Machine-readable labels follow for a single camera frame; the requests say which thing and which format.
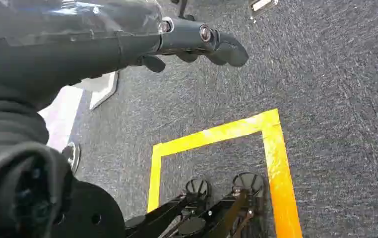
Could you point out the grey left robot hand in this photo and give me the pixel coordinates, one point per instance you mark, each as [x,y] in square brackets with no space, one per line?
[61,49]

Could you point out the white table side panel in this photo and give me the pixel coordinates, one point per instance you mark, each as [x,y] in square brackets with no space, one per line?
[62,115]

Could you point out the round metal table foot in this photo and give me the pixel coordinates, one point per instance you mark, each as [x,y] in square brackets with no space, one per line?
[72,156]

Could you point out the black furniture leg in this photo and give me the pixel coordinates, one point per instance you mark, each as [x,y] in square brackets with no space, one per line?
[183,8]

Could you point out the black round robot hip cover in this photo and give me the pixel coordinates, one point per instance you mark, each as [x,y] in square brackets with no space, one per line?
[90,213]

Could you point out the black robot leg with foot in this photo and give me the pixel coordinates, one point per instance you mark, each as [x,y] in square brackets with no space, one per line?
[238,203]
[162,218]

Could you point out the yellow floor tape outline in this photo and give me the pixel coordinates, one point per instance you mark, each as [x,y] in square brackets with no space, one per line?
[276,157]

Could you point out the pale metal floor bracket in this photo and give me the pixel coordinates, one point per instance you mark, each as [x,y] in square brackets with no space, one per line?
[263,4]

